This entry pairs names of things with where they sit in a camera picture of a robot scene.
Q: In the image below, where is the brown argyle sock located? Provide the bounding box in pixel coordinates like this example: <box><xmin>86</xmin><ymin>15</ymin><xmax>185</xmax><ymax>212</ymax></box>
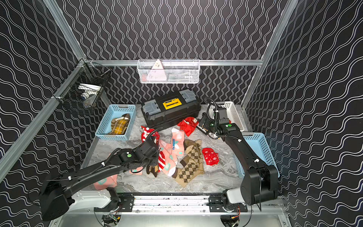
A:
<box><xmin>146</xmin><ymin>165</ymin><xmax>159</xmax><ymax>178</ymax></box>

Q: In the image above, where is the red santa striped sock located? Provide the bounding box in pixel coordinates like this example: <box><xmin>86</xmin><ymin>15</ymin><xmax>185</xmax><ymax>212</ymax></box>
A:
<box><xmin>141</xmin><ymin>126</ymin><xmax>160</xmax><ymax>145</ymax></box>

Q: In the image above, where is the red snowflake sock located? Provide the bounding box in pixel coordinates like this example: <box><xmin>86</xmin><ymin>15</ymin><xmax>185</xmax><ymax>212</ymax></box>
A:
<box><xmin>202</xmin><ymin>148</ymin><xmax>219</xmax><ymax>166</ymax></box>

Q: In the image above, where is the yellow brown plaid sock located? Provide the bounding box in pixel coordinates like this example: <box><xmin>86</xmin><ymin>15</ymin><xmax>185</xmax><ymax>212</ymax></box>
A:
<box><xmin>108</xmin><ymin>113</ymin><xmax>130</xmax><ymax>135</ymax></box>

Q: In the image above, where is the tan argyle sock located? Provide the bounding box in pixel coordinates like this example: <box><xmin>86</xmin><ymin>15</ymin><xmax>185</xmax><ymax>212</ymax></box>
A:
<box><xmin>173</xmin><ymin>140</ymin><xmax>205</xmax><ymax>187</ymax></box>

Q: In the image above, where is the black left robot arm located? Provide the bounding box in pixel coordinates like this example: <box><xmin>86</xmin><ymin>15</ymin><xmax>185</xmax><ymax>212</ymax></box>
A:
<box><xmin>39</xmin><ymin>141</ymin><xmax>159</xmax><ymax>221</ymax></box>

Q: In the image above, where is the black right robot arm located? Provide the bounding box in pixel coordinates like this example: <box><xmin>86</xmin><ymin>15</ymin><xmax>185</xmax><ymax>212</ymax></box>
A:
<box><xmin>198</xmin><ymin>108</ymin><xmax>278</xmax><ymax>205</ymax></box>

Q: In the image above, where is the white perforated plastic basket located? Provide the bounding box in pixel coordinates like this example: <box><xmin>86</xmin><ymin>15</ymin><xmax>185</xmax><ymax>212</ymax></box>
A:
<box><xmin>207</xmin><ymin>101</ymin><xmax>244</xmax><ymax>132</ymax></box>

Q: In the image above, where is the right light blue basket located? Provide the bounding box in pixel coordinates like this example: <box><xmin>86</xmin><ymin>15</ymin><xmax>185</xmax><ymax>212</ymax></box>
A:
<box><xmin>242</xmin><ymin>132</ymin><xmax>278</xmax><ymax>169</ymax></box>

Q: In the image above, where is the light blue basket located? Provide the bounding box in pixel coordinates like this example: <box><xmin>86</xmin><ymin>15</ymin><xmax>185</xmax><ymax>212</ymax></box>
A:
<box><xmin>242</xmin><ymin>132</ymin><xmax>278</xmax><ymax>169</ymax></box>
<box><xmin>95</xmin><ymin>104</ymin><xmax>136</xmax><ymax>141</ymax></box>

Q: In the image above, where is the left light blue basket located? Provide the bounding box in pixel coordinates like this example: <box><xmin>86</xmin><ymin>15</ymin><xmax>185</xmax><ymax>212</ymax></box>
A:
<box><xmin>95</xmin><ymin>104</ymin><xmax>136</xmax><ymax>141</ymax></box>

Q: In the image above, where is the pink dotted sock centre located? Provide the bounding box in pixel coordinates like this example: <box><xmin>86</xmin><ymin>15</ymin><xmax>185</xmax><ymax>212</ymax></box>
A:
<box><xmin>129</xmin><ymin>138</ymin><xmax>179</xmax><ymax>177</ymax></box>

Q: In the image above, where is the pink patterned sock upper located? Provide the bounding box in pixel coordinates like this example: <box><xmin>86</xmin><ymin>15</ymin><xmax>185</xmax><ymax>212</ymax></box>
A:
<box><xmin>171</xmin><ymin>127</ymin><xmax>185</xmax><ymax>156</ymax></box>

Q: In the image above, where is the pink sock left edge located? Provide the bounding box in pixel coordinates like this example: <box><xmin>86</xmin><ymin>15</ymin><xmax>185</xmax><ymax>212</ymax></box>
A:
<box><xmin>93</xmin><ymin>175</ymin><xmax>118</xmax><ymax>190</ymax></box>

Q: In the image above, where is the black toolbox yellow handle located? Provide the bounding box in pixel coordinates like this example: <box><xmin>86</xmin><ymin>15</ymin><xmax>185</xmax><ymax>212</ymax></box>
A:
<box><xmin>141</xmin><ymin>89</ymin><xmax>201</xmax><ymax>130</ymax></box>

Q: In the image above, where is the clear wall-mounted basket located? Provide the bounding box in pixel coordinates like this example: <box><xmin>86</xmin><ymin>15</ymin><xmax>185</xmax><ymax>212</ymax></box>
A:
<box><xmin>137</xmin><ymin>59</ymin><xmax>200</xmax><ymax>84</ymax></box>

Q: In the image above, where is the black wire wall basket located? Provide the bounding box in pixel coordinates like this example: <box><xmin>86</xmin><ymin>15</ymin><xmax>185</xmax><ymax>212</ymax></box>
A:
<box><xmin>57</xmin><ymin>62</ymin><xmax>112</xmax><ymax>116</ymax></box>

